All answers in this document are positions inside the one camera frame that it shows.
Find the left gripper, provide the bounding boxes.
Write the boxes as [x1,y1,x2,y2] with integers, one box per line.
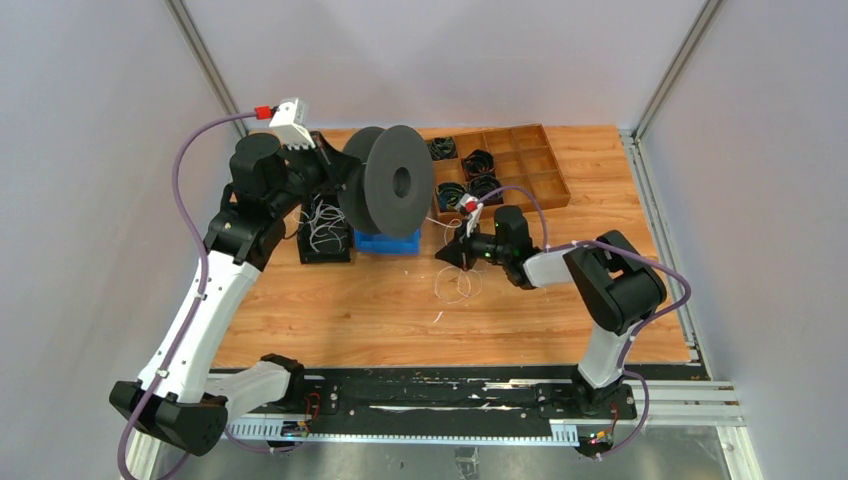
[269,130,361,218]

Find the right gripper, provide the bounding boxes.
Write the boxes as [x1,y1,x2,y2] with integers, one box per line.
[436,218,511,273]

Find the dark grey cable spool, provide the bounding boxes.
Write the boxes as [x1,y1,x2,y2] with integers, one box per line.
[337,125,434,238]

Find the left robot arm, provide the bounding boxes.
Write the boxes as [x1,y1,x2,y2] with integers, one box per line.
[109,127,383,456]

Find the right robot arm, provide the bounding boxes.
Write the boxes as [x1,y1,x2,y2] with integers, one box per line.
[435,205,667,417]

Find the rolled tie yellow green front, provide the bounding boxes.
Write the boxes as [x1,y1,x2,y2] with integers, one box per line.
[436,182,468,212]

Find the black plastic bin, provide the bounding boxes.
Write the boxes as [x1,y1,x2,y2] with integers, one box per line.
[296,195,353,264]

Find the rolled tie dark floral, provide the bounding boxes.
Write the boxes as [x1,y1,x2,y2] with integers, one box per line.
[468,173,502,198]

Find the blue plastic bin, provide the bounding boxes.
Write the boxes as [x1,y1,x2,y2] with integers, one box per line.
[353,229,421,255]

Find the rolled tie orange pattern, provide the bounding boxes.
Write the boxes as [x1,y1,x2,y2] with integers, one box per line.
[460,149,495,180]

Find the rolled tie green pattern back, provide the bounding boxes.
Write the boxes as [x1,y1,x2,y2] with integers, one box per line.
[427,137,458,161]

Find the wooden compartment tray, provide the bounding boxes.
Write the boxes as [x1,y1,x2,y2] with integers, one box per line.
[426,124,571,223]

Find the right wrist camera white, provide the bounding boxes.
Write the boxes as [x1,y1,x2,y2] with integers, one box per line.
[457,193,484,238]

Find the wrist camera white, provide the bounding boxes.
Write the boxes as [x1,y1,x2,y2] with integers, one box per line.
[269,97,316,150]
[457,193,484,238]

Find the white wires in black bin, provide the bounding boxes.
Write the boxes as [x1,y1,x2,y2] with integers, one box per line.
[301,195,351,254]

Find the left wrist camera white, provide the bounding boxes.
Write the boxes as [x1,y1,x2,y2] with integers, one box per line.
[269,97,316,150]

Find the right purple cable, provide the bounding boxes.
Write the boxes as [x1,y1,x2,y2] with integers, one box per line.
[473,185,693,460]

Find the purple cable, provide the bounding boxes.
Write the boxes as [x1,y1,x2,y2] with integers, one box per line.
[116,105,276,480]
[473,185,693,460]

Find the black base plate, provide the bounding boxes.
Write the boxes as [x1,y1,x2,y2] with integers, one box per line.
[307,365,637,440]

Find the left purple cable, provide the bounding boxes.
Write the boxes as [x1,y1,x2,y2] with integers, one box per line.
[116,105,276,480]

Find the aluminium frame rail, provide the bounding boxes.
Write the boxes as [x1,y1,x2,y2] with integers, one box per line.
[222,365,743,446]

